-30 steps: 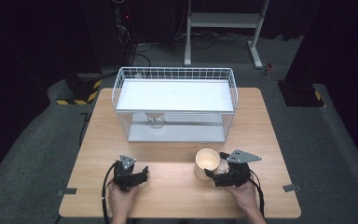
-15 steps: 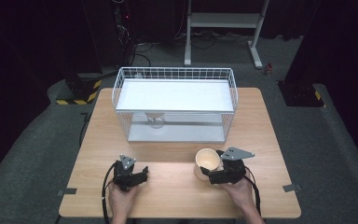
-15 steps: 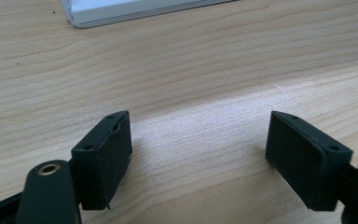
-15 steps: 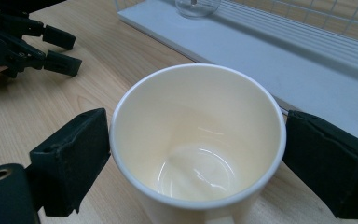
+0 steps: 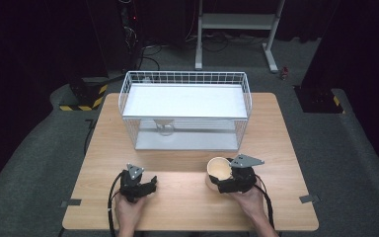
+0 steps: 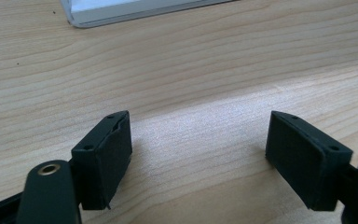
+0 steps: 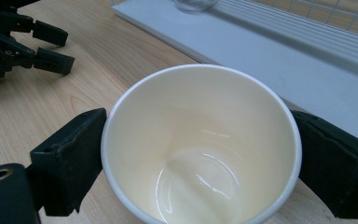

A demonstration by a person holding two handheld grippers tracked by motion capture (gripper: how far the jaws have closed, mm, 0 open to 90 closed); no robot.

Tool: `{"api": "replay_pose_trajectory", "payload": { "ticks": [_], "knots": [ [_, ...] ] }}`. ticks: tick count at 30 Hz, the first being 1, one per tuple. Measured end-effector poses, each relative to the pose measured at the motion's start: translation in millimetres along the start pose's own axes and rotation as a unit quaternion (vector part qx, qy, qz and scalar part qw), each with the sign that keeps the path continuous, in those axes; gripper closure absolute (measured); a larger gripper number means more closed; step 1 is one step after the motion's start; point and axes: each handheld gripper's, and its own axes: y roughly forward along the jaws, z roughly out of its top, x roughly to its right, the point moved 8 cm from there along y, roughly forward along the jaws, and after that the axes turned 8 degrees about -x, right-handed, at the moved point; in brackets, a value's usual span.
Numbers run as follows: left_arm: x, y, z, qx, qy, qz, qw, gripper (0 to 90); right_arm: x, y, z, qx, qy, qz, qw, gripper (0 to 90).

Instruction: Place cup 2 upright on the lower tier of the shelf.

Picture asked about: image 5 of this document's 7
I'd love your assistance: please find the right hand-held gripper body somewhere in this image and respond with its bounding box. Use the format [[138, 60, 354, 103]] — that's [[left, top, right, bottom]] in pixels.
[[215, 153, 265, 196]]

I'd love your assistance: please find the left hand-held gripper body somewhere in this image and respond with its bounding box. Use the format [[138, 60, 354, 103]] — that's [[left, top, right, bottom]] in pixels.
[[119, 162, 146, 203]]

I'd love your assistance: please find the cream mug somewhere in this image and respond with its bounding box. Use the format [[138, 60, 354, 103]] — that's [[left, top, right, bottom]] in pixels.
[[204, 156, 235, 192]]

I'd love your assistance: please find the clear jar with white lid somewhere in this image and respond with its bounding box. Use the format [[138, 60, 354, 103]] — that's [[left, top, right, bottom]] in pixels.
[[153, 118, 177, 137]]

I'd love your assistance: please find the white wire shelf rack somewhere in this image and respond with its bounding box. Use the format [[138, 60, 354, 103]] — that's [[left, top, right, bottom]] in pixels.
[[117, 70, 254, 153]]

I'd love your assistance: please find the person's left hand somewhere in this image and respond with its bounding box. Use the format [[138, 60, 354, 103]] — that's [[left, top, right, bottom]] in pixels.
[[114, 192, 150, 229]]

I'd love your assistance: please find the person's right hand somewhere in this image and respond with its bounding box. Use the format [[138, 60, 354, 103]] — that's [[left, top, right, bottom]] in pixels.
[[231, 183, 268, 222]]

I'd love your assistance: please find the grey tape strip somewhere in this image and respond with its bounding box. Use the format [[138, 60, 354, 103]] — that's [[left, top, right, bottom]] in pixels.
[[299, 194, 321, 204], [60, 198, 82, 208]]

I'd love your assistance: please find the black base with yellow stripes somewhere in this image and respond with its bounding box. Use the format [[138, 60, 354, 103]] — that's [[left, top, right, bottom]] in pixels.
[[293, 85, 346, 115], [58, 76, 110, 113]]

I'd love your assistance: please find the black equipment tower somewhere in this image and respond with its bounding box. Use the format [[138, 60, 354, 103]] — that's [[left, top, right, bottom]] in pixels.
[[117, 0, 143, 72]]

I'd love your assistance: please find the white metal stand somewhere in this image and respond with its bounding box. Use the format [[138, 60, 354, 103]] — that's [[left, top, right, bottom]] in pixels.
[[193, 0, 286, 74]]

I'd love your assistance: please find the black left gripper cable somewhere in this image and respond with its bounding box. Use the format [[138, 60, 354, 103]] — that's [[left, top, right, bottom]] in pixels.
[[107, 170, 126, 237]]

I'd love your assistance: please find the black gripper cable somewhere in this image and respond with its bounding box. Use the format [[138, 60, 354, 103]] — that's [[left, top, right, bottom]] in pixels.
[[107, 170, 126, 237], [254, 182, 276, 232]]

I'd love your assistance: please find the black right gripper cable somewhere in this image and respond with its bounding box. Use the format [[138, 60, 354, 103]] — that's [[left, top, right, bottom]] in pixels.
[[254, 182, 276, 232]]

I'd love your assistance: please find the black floor cable loop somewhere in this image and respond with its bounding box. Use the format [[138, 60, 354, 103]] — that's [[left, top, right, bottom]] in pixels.
[[137, 43, 163, 72]]

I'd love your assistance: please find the bundle of floor cables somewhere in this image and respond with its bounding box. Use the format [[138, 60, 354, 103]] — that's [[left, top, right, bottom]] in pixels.
[[185, 31, 268, 53]]

